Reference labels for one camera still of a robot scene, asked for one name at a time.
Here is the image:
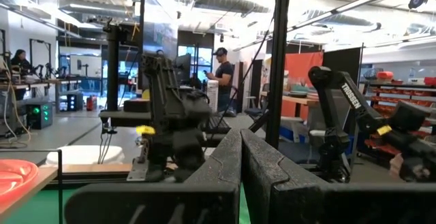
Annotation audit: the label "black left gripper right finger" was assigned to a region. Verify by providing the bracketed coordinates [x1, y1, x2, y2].
[241, 129, 436, 224]

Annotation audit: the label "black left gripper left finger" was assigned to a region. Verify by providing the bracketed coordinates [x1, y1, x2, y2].
[64, 128, 243, 224]

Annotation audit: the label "orange translucent plastic plate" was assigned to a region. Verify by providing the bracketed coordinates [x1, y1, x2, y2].
[0, 159, 40, 206]

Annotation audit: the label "person's hand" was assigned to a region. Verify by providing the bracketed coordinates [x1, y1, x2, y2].
[389, 153, 405, 181]

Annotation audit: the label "white cylinder appliance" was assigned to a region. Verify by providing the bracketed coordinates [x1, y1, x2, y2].
[206, 79, 220, 114]

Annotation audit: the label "orange partition panel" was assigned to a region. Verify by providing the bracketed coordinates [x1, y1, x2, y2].
[283, 50, 324, 89]

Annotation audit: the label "black stand with platform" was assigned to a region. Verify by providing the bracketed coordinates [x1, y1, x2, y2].
[98, 22, 153, 129]

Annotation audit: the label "black computer green lights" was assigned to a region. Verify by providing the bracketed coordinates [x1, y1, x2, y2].
[26, 101, 54, 130]

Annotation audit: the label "black partition panel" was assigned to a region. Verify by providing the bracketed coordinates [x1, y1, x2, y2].
[322, 46, 364, 136]

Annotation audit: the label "shelving with red bins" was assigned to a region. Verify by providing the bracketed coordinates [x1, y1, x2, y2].
[362, 70, 436, 157]

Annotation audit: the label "person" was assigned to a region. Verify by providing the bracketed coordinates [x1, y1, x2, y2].
[10, 48, 34, 101]
[205, 46, 236, 116]

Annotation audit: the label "black vertical frame post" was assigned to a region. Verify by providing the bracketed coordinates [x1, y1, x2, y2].
[264, 0, 292, 150]

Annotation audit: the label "silver round ceiling duct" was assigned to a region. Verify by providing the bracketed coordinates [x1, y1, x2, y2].
[174, 0, 270, 14]

